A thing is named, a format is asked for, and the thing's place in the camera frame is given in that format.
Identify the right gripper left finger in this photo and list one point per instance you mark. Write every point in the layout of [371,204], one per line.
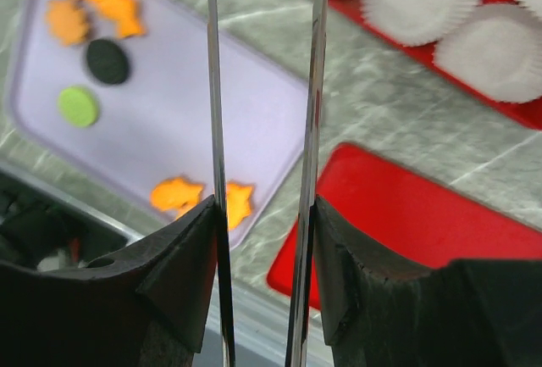
[143,305]

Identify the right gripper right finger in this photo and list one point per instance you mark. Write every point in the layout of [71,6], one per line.
[380,309]

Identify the metal tongs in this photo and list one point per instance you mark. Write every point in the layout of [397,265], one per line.
[296,352]

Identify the red box lid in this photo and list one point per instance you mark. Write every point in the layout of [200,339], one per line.
[416,217]

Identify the orange fish cookie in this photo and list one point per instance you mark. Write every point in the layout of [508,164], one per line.
[125,15]
[238,199]
[176,193]

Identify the black sandwich cookie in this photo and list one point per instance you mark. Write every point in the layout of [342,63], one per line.
[107,61]

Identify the orange fish cookie top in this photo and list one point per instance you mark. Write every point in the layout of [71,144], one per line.
[125,15]

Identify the orange leaf cookie bottom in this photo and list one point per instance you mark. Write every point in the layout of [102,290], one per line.
[182,212]

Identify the orange leaf cookie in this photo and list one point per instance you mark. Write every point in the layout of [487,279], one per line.
[67,21]
[182,212]

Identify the orange fish cookie bottom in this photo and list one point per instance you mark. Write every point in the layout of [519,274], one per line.
[176,193]

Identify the green sandwich cookie lower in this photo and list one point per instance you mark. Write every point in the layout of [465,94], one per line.
[78,106]

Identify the lavender plastic tray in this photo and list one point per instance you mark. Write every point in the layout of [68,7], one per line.
[157,124]

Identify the orange leaf cookie top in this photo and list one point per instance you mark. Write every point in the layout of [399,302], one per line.
[67,21]

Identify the red cookie box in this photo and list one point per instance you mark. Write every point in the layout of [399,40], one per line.
[526,114]

